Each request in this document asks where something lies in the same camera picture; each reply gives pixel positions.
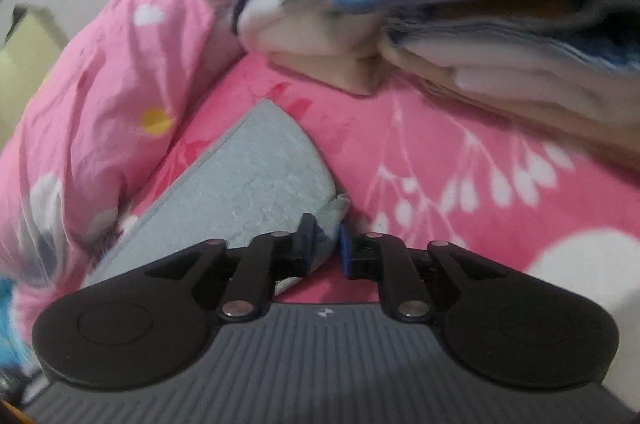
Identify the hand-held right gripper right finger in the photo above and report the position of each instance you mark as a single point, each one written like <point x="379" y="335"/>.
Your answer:
<point x="346" y="254"/>

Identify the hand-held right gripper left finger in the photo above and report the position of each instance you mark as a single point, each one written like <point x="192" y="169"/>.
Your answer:
<point x="312" y="249"/>

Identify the grey sweatpants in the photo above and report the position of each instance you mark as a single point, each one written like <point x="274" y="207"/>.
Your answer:
<point x="250" y="184"/>

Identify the beige folded pants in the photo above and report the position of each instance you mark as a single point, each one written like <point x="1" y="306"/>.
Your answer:
<point x="550" y="119"/>

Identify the pink and teal floral duvet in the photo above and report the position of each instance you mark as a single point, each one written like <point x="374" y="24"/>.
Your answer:
<point x="100" y="104"/>

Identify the yellow-green wardrobe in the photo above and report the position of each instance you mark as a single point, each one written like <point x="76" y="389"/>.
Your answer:
<point x="25" y="69"/>

